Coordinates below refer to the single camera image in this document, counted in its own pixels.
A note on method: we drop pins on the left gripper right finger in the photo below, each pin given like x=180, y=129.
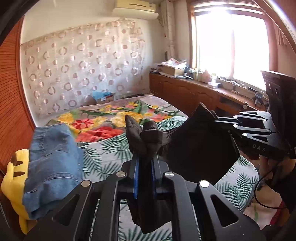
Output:
x=198, y=210

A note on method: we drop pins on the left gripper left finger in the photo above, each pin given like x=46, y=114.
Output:
x=91, y=210

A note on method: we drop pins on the black shorts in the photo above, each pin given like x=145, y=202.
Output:
x=198, y=149

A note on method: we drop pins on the person right hand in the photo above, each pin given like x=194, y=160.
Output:
x=271, y=172

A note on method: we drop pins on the blue denim jeans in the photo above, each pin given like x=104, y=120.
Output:
x=55, y=169

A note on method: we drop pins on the yellow pikachu plush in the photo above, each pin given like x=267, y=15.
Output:
x=13, y=185

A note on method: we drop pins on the wooden sideboard cabinet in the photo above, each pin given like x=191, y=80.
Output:
x=186, y=94

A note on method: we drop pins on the wooden louvered wardrobe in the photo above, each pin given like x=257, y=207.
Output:
x=17, y=126

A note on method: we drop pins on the floral blanket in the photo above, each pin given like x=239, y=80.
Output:
x=98, y=122

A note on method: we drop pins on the cardboard box on cabinet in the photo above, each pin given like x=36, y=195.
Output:
x=172, y=70

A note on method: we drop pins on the box with blue bag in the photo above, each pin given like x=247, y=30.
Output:
x=103, y=97

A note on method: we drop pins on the circle pattern curtain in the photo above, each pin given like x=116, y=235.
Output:
x=60, y=70

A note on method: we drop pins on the beige side curtain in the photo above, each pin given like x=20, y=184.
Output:
x=168, y=18

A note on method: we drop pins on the white air conditioner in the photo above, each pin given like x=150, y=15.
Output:
x=135, y=10

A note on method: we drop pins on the window with wooden frame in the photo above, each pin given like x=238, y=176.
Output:
x=233, y=39

